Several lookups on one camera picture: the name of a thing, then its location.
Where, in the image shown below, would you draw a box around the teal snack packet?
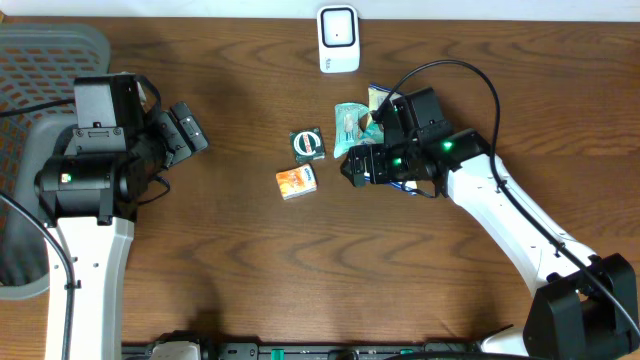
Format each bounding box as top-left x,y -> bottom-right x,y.
333,103 -> 371,159

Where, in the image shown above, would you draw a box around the white blue snack bag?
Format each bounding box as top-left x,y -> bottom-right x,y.
367,83 -> 417,192

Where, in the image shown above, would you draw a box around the round green label package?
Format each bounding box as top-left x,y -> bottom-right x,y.
289,128 -> 326,164

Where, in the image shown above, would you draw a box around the orange small snack box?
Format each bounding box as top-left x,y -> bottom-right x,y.
276,164 -> 318,200

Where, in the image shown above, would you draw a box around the green white small box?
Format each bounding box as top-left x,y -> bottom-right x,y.
362,118 -> 384,144

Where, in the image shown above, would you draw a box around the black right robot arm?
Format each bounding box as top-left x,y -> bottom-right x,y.
341,130 -> 639,359

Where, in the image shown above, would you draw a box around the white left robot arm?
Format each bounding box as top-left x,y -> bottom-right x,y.
36,102 -> 215,359

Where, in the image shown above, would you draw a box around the white barcode scanner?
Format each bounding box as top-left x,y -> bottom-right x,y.
316,5 -> 361,74

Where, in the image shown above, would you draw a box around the grey plastic mesh basket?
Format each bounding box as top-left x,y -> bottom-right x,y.
1,24 -> 111,300

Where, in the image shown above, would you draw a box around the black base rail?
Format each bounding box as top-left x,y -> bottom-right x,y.
121,331 -> 480,360

